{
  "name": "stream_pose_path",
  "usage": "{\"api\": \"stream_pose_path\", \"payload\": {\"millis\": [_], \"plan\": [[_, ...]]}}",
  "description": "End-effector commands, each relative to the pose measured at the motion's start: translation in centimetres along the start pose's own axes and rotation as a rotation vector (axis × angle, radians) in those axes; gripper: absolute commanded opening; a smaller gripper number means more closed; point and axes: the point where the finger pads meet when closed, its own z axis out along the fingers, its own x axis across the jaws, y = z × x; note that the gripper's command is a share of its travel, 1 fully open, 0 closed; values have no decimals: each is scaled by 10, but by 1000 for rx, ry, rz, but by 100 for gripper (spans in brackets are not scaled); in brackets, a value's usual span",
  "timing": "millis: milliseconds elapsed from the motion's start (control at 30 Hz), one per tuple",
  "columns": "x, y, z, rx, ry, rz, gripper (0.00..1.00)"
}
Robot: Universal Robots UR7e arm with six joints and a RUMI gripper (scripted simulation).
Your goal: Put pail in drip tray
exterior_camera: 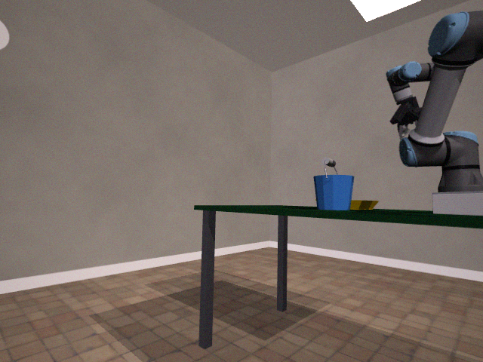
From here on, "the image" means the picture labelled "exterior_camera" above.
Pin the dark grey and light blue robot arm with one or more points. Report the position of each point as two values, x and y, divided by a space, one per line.
454 44

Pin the yellow square tray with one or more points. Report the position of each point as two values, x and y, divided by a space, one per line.
362 205

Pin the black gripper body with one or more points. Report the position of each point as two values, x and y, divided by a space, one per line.
408 118

